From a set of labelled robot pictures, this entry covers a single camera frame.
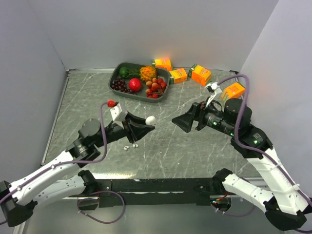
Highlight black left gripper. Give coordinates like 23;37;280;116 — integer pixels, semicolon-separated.
95;111;155;147

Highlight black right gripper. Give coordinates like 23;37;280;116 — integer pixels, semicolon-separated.
171;96;236;136

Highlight white oval charging case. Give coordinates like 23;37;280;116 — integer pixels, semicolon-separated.
145;116;157;126

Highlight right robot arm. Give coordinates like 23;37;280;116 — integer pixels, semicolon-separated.
172;98;312;231

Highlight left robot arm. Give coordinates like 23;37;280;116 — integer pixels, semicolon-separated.
0;110;156;227

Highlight red pomegranate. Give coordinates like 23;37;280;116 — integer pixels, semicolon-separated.
128;78;142;92

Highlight dark purple grapes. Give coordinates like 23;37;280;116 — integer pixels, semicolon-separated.
110;78;135;95

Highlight orange box middle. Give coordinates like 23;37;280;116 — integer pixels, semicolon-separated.
169;68;188;84

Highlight orange sponge box near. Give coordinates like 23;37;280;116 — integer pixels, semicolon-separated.
188;64;212;86

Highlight dark grey fruit tray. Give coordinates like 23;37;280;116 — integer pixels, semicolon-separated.
108;62;171;103

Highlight orange pineapple toy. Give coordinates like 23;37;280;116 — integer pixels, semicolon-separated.
139;66;157;82

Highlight green pepper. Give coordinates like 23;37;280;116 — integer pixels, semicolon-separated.
119;66;129;79

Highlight orange striped sponge box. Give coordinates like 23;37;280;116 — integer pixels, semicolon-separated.
221;82;246;103

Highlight orange box back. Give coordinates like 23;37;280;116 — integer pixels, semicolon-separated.
152;59;173;71

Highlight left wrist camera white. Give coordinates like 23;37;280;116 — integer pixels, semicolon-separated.
107;100;128;128

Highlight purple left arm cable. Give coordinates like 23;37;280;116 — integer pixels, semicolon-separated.
0;101;109;225

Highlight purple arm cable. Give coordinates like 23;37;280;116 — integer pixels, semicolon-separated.
0;101;109;225
216;74;312;234

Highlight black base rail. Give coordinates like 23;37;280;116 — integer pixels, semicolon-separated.
67;177;242;208

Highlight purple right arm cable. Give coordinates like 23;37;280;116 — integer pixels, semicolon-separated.
216;74;312;234

